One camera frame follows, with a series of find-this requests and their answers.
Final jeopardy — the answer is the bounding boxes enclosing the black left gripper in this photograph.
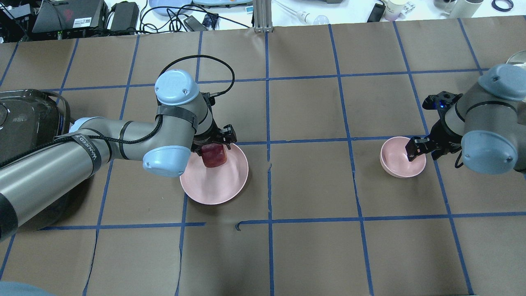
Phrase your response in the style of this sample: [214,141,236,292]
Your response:
[191,123,238,150]

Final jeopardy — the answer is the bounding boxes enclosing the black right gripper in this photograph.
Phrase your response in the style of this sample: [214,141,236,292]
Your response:
[405,92,463,160]

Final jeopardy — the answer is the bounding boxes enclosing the red apple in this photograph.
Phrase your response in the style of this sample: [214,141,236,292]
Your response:
[201,143,227,168]

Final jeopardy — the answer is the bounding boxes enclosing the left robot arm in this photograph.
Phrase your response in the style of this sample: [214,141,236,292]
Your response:
[0,69,237,241]

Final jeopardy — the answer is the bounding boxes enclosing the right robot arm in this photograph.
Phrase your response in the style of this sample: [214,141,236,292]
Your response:
[405,63,526,175]

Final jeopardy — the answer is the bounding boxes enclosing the pink bowl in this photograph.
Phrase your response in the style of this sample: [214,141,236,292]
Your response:
[379,136,427,178]

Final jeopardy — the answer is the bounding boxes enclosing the pink plate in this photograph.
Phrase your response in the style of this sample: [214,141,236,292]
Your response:
[179,144,249,205]

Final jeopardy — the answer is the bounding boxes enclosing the steel bowl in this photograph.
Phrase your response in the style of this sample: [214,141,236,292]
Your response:
[506,50,526,69]

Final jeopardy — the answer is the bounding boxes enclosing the blue plate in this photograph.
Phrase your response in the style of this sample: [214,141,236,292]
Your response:
[148,0,192,16]

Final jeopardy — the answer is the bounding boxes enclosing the white mug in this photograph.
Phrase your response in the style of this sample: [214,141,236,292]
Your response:
[448,0,484,19]

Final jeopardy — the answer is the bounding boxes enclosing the black power adapter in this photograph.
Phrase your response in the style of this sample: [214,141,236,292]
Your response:
[109,1,139,31]

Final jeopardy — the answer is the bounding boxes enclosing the dark rice cooker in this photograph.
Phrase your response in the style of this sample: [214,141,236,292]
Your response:
[0,89,73,162]

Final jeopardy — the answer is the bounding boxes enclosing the black laptop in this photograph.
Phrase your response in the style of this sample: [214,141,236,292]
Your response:
[32,0,108,34]

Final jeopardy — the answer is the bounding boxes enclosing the aluminium frame post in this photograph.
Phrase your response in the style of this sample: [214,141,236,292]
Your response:
[252,0,274,32]

